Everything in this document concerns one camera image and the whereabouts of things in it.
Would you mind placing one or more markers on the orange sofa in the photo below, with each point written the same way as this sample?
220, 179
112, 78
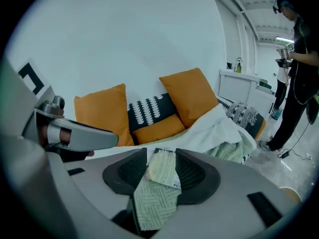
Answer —
261, 131

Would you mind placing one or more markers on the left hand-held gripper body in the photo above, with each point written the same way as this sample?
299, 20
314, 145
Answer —
17, 108

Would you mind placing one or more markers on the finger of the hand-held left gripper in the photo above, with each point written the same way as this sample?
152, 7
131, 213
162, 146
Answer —
94, 138

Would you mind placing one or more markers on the ceiling light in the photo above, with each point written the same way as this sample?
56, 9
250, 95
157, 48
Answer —
284, 39

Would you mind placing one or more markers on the orange square cushion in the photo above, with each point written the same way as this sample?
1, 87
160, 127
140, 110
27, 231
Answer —
189, 96
104, 113

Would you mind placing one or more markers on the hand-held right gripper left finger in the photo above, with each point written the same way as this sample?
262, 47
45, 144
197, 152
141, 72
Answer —
94, 198

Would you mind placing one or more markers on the white cabinet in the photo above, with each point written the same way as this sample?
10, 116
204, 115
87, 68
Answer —
234, 88

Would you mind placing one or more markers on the green knitted blanket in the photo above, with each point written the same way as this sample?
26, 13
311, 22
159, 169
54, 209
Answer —
154, 208

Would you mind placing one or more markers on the tan woven basket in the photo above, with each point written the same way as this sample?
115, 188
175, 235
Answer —
290, 195

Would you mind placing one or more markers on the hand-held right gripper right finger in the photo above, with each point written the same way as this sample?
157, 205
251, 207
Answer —
224, 208

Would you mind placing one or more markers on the green bottle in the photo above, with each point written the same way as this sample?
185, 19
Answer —
238, 67

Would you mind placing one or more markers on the person's left hand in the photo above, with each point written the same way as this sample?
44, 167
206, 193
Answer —
65, 136

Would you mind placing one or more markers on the teal plastic bucket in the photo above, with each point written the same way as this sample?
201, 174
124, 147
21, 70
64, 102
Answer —
277, 113

